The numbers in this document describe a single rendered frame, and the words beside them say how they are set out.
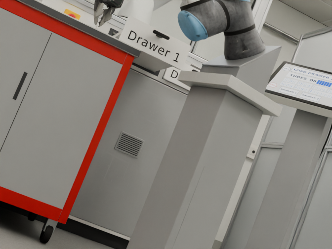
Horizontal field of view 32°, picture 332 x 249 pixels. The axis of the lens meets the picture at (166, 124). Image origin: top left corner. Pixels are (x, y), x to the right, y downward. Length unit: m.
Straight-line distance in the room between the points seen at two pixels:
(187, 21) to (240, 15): 0.20
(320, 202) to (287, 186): 1.12
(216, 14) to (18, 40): 0.68
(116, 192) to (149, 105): 0.43
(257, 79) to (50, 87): 0.72
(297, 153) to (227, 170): 0.88
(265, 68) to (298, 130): 0.86
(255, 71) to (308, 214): 2.08
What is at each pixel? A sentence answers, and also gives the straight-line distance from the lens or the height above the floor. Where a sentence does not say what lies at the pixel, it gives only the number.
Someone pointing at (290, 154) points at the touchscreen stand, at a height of 0.72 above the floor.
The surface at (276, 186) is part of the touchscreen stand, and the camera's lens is 2.85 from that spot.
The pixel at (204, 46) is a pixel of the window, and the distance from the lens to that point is 2.85.
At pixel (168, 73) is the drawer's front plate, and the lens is 2.74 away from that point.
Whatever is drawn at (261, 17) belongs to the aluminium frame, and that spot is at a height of 1.31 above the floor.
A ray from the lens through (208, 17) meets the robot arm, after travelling 2.02.
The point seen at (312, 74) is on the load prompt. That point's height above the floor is 1.15.
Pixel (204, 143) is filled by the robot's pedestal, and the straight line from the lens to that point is 1.96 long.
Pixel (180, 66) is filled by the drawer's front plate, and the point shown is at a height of 0.83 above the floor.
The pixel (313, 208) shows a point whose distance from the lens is 3.98.
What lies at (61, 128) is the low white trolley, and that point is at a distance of 2.04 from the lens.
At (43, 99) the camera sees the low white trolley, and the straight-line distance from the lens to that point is 2.03.
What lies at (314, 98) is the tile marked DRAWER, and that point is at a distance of 2.85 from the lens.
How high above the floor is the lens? 0.30
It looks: 7 degrees up
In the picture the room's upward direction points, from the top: 22 degrees clockwise
